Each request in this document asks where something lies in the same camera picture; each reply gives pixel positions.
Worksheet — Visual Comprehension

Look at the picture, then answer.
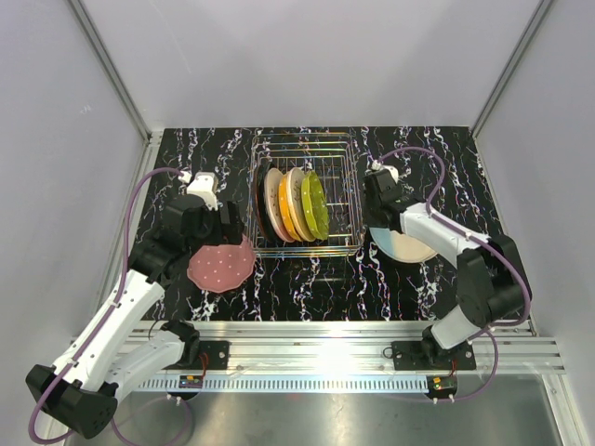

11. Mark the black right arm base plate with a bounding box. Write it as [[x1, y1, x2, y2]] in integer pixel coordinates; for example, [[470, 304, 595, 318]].
[[390, 340, 477, 371]]

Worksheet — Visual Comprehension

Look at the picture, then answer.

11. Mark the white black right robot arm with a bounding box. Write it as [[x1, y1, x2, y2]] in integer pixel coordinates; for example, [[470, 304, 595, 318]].
[[364, 166, 532, 370]]

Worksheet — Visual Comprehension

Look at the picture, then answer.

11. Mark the pink scalloped bottom plate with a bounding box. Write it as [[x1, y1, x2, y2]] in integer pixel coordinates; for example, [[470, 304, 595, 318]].
[[187, 235, 256, 294]]

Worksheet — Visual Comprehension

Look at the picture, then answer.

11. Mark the orange dotted scalloped plate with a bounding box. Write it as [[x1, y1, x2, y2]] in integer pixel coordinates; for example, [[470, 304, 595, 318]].
[[278, 175, 303, 242]]

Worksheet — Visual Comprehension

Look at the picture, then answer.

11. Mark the aluminium frame post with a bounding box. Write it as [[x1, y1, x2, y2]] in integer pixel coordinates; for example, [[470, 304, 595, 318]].
[[470, 0, 556, 139], [65, 0, 152, 145]]

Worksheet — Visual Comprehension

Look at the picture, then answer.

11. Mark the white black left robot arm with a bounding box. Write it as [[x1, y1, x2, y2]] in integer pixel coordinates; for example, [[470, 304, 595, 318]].
[[25, 195, 245, 439]]

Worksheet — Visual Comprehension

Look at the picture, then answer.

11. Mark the green dotted scalloped plate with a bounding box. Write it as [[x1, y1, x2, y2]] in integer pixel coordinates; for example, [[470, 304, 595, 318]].
[[300, 171, 330, 241]]

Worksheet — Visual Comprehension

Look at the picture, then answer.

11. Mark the metal wire dish rack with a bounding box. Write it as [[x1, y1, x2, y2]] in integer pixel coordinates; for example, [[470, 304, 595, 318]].
[[247, 132, 364, 258]]

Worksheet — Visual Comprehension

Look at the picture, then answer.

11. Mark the aluminium mounting rail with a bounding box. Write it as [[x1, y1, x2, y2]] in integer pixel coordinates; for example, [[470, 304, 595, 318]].
[[59, 320, 566, 375]]

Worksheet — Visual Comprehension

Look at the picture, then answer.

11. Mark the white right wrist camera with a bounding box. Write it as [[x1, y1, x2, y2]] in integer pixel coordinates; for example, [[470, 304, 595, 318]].
[[371, 160, 399, 183]]

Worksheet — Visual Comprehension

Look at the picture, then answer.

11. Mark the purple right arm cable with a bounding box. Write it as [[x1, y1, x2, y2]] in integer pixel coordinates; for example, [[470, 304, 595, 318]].
[[378, 147, 533, 326]]

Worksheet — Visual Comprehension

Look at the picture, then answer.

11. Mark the cream pink floral plate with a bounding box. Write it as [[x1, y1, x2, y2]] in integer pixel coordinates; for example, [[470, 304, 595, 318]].
[[264, 167, 295, 243]]

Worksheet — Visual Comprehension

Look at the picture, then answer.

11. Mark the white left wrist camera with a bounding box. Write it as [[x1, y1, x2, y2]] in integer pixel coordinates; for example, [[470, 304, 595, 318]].
[[178, 171, 218, 210]]

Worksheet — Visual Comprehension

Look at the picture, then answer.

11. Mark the green circuit board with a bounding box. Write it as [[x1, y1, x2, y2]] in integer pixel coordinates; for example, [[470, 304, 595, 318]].
[[178, 375, 204, 388], [428, 375, 458, 399]]

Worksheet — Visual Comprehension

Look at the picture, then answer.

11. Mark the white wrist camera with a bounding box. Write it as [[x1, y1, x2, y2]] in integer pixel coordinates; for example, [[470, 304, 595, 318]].
[[178, 171, 218, 210], [371, 160, 399, 183]]

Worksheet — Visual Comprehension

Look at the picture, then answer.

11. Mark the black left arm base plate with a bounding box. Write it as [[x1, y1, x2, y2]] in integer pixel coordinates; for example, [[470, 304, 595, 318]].
[[184, 340, 231, 371]]

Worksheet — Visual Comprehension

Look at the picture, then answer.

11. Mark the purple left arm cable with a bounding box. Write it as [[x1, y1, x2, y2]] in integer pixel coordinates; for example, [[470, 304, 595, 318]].
[[27, 167, 194, 446]]

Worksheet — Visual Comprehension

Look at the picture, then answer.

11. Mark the cream orange floral plate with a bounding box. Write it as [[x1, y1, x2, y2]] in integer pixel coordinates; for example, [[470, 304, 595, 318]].
[[286, 167, 315, 242]]

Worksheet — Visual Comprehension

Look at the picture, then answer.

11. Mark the left aluminium frame post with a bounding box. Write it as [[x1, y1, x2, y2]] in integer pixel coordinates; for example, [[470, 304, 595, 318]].
[[65, 0, 152, 145]]

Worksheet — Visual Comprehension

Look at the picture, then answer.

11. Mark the cream beige floral plate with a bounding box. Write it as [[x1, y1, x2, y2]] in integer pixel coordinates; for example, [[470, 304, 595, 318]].
[[368, 228, 437, 264]]

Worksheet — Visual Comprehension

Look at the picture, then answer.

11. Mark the dark brown round plate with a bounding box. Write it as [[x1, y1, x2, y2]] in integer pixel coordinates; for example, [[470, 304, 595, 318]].
[[255, 160, 278, 243]]

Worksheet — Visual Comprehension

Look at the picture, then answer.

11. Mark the white slotted cable duct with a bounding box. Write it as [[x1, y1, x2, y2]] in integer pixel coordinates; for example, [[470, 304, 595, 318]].
[[138, 374, 429, 394]]

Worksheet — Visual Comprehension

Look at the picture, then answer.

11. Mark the right green circuit board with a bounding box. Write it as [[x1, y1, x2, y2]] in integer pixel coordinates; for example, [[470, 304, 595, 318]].
[[428, 375, 458, 399]]

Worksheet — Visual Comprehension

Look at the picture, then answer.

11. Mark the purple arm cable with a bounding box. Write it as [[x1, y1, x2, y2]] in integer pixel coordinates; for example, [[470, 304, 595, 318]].
[[27, 167, 194, 446], [378, 147, 533, 326]]

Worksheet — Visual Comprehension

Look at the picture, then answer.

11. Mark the right aluminium frame post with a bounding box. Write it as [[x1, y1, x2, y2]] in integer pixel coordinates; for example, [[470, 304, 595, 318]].
[[470, 0, 556, 139]]

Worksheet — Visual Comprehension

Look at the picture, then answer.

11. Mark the left green circuit board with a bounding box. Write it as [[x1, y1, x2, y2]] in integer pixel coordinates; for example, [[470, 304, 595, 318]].
[[178, 375, 204, 388]]

